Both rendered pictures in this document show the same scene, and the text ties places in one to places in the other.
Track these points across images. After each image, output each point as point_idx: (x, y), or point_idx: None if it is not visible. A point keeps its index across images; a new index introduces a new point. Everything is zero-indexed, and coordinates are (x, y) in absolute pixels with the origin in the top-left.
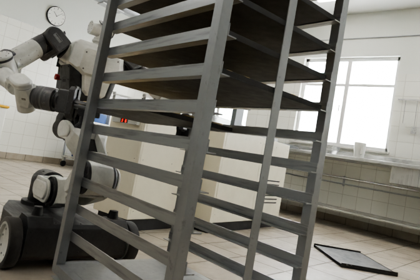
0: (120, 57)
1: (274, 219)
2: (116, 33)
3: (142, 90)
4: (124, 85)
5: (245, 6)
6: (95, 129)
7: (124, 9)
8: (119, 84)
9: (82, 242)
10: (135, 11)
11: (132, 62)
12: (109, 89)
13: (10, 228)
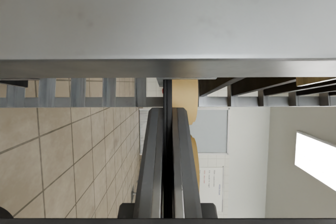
0: (233, 87)
1: None
2: (262, 101)
3: (209, 81)
4: (203, 89)
5: None
6: (141, 90)
7: (295, 98)
8: (201, 86)
9: None
10: (307, 91)
11: (242, 92)
12: None
13: (11, 214)
